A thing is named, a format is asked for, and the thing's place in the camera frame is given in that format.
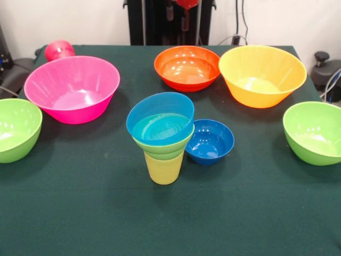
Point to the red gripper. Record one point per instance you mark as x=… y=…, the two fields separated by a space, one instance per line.
x=188 y=4

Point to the red-orange plastic bowl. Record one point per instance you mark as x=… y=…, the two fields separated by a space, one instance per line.
x=186 y=69

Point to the light blue plastic bowl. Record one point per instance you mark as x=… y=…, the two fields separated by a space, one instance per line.
x=160 y=106

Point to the small green plastic bowl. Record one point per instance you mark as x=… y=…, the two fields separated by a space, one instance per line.
x=162 y=152

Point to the yellow plastic cup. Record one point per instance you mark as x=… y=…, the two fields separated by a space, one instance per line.
x=163 y=172

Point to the large green plastic bowl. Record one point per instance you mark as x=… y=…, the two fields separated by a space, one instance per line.
x=16 y=133
x=314 y=133

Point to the black computer tower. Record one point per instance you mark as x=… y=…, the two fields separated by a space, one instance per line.
x=4 y=53

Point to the black power adapter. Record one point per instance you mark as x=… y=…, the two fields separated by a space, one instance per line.
x=235 y=40

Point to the large orange plastic bowl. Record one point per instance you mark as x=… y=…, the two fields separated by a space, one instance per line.
x=263 y=74

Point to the red plastic cup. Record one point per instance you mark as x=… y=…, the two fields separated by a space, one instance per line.
x=58 y=50

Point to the large pink plastic bowl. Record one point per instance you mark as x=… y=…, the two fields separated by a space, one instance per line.
x=72 y=90

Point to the dark blue plastic bowl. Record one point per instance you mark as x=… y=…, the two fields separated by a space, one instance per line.
x=210 y=149

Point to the dark green tablecloth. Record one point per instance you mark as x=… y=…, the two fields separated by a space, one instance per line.
x=106 y=213

